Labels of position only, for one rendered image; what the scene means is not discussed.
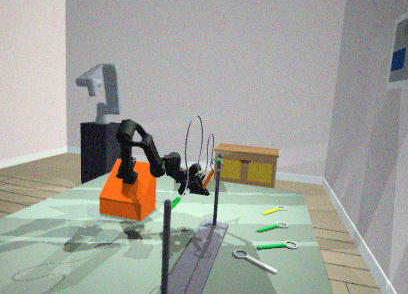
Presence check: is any white loop with flat handle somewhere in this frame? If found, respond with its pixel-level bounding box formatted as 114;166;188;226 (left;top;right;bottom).
234;249;277;274

